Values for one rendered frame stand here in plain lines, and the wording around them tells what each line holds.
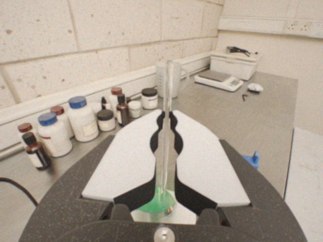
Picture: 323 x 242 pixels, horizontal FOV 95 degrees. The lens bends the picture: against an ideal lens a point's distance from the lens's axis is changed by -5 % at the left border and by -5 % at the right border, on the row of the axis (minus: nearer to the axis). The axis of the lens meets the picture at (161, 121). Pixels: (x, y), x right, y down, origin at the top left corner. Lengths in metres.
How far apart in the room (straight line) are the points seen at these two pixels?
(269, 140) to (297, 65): 0.97
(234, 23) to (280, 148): 1.12
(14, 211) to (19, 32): 0.44
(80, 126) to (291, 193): 0.56
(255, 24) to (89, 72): 1.21
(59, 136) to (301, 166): 0.66
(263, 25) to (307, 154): 1.05
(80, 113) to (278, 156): 0.58
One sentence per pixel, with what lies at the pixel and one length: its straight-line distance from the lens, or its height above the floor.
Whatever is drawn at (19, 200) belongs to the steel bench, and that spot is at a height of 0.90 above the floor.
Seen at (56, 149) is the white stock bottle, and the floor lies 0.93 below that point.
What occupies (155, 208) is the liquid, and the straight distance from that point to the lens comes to 0.23.
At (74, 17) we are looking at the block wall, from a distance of 0.64.
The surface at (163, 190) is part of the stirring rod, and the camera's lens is 0.19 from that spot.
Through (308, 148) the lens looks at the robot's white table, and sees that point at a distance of 0.67.
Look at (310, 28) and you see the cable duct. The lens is 1.44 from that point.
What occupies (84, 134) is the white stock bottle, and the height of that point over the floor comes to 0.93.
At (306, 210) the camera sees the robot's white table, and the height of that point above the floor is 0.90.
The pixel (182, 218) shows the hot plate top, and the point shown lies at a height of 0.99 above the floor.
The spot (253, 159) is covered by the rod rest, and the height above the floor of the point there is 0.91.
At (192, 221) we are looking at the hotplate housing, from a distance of 0.28.
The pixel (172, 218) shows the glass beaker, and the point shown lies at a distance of 0.21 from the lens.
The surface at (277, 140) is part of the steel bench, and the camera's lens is 0.64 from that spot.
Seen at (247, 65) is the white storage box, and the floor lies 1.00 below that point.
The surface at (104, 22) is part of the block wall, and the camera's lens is 0.70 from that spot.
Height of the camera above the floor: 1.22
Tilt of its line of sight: 33 degrees down
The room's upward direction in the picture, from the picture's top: 1 degrees clockwise
